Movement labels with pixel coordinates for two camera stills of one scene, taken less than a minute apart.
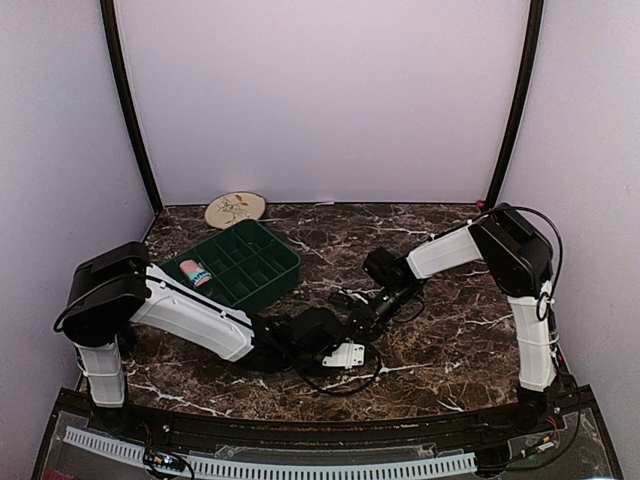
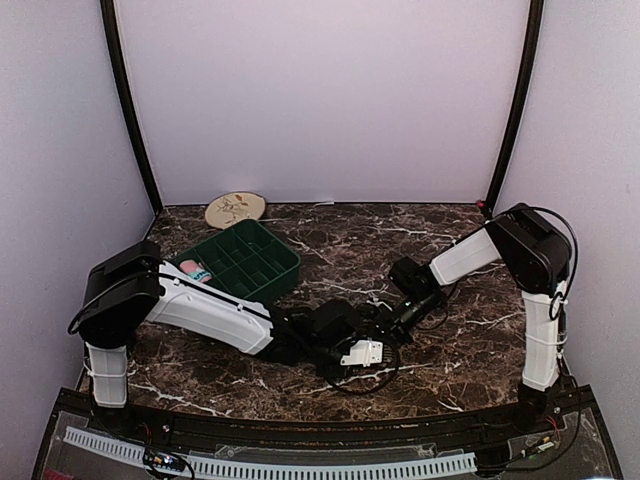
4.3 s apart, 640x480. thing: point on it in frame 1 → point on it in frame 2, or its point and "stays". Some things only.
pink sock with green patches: [195, 271] stays
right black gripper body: [376, 319] → [408, 316]
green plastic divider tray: [241, 266] stays
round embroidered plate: [228, 209] stays
